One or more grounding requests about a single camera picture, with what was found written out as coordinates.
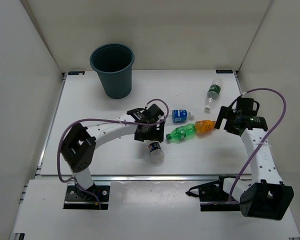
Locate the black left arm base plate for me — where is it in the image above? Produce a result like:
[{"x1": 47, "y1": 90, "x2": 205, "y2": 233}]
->
[{"x1": 63, "y1": 184, "x2": 111, "y2": 211}]

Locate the clear bottle blue label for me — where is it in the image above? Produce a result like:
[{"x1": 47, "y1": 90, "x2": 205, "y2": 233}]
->
[{"x1": 165, "y1": 109, "x2": 195, "y2": 124}]

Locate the clear bottle green label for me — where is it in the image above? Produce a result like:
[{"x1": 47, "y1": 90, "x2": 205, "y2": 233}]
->
[{"x1": 204, "y1": 78, "x2": 224, "y2": 112}]

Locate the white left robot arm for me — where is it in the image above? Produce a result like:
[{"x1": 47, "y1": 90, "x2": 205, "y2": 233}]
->
[{"x1": 58, "y1": 103, "x2": 168, "y2": 200}]

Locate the small clear Pepsi bottle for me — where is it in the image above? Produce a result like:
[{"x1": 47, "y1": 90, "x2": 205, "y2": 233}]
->
[{"x1": 148, "y1": 141, "x2": 165, "y2": 163}]

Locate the green plastic soda bottle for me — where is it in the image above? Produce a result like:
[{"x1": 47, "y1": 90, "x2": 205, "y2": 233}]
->
[{"x1": 165, "y1": 123, "x2": 196, "y2": 144}]

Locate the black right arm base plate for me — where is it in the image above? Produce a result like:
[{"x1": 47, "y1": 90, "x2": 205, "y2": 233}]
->
[{"x1": 185, "y1": 175, "x2": 240, "y2": 212}]

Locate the orange plastic drink bottle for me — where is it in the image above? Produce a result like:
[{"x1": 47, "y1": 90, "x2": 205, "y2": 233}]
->
[{"x1": 194, "y1": 120, "x2": 216, "y2": 135}]

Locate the dark teal plastic bin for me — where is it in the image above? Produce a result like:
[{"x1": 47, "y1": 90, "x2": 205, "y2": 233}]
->
[{"x1": 89, "y1": 43, "x2": 135, "y2": 99}]

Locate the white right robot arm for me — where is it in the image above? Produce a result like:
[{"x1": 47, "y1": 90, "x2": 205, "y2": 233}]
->
[{"x1": 214, "y1": 97, "x2": 294, "y2": 221}]

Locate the aluminium front table rail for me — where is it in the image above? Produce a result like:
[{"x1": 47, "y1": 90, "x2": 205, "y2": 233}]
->
[{"x1": 34, "y1": 174, "x2": 256, "y2": 182}]

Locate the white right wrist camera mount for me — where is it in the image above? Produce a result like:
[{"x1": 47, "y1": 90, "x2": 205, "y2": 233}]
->
[{"x1": 239, "y1": 92, "x2": 248, "y2": 98}]

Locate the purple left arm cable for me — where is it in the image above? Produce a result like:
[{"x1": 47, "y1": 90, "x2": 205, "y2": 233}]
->
[{"x1": 56, "y1": 98, "x2": 170, "y2": 210}]

